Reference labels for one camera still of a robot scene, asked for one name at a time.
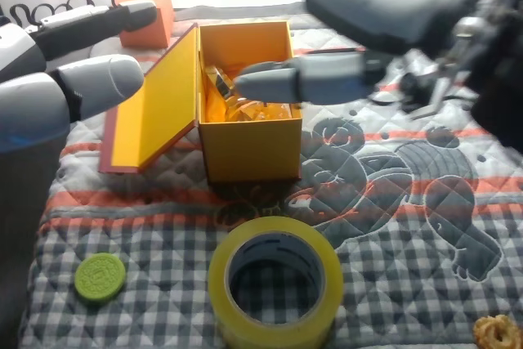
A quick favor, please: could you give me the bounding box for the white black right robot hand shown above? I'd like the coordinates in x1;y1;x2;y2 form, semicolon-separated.
199;0;471;107

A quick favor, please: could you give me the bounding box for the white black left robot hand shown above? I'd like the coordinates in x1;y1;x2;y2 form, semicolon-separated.
0;0;159;154

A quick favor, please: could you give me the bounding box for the yellow box with red lid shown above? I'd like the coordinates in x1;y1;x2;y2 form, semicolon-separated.
99;20;304;186

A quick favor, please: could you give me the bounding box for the grey quilt with printed bear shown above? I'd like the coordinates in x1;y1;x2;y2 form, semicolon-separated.
18;1;523;349

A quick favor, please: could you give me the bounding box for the green toy sandwich cookie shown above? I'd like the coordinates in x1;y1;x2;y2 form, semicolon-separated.
73;253;127;307

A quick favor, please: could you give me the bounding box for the yellow tape roll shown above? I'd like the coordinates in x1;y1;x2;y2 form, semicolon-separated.
207;216;345;349

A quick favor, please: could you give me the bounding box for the black coiled cable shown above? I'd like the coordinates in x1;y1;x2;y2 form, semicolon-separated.
8;0;118;29

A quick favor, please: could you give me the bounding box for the golden ring biscuit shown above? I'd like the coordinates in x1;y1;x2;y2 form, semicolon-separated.
472;314;516;349

